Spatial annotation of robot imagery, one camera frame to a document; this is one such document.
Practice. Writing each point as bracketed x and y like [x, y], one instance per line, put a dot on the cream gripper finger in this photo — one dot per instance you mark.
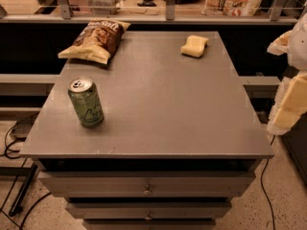
[281, 45]
[290, 103]

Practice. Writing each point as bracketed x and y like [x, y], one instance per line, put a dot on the yellow sponge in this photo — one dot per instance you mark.
[194, 46]

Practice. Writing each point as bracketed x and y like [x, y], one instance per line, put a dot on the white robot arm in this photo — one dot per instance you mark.
[297, 55]

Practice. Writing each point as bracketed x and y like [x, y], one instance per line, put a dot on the green soda can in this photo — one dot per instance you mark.
[84, 97]

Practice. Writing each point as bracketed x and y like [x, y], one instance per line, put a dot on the grey drawer cabinet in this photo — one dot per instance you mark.
[179, 139]

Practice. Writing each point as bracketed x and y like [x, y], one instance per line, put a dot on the brown chip bag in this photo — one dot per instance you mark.
[97, 42]

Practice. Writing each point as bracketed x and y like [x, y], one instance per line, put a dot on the grey metal railing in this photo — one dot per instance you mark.
[285, 12]

